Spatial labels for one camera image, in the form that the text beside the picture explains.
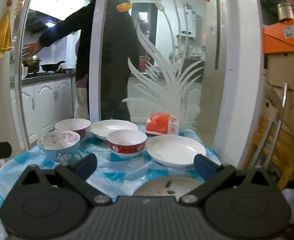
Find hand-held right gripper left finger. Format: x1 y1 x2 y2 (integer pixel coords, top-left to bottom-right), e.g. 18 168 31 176
19 154 113 207

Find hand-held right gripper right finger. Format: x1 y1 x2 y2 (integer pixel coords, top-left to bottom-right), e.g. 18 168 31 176
179 154 274 207

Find blue cartoon bowl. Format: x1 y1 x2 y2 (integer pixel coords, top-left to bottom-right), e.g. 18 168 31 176
37 131 84 165

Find white plate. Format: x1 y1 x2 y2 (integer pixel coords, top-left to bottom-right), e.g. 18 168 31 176
89 120 139 140
145 134 207 168

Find white ceramic bowl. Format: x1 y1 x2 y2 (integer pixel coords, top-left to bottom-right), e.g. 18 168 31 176
54 118 92 139
107 129 147 158

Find floral print plate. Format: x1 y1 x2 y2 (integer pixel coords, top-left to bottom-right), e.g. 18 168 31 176
133 176 205 197

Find blue checked plastic tablecloth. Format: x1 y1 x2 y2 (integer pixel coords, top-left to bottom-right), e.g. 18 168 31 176
0 120 222 240

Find orange tissue pack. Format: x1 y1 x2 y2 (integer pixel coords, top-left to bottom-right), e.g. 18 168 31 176
146 112 180 136

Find white kitchen cabinets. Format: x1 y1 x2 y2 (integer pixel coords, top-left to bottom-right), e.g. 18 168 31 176
11 77 202 143

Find yellow cardboard box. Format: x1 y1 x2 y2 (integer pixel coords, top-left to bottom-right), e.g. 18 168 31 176
247 117 294 191

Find metal cooking pot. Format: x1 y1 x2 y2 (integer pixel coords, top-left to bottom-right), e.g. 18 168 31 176
23 56 42 75

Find black frying pan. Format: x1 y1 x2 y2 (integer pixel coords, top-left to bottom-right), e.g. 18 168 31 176
40 60 67 72

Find silver refrigerator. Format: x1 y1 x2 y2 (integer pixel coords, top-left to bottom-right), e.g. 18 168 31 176
200 0 228 135

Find golden hanging ornament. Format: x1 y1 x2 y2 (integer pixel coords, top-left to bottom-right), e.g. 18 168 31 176
0 11 12 63

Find etched glass sliding door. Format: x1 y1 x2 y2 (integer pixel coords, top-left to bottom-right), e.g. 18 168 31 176
89 0 264 170

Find red plastic basin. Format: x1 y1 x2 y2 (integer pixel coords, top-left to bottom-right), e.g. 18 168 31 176
139 56 150 72

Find range hood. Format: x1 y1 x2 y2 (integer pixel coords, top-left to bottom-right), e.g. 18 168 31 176
25 10 65 33

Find white water heater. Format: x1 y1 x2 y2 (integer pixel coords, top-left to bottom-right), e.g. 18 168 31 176
179 2 200 40

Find orange cardboard box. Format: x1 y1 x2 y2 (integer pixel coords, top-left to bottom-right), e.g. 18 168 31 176
262 17 294 54

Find metal tube folding frame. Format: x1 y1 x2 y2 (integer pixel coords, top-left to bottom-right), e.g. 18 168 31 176
259 82 290 172

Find white door frame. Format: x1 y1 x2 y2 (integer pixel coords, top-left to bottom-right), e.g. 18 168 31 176
0 0 38 153

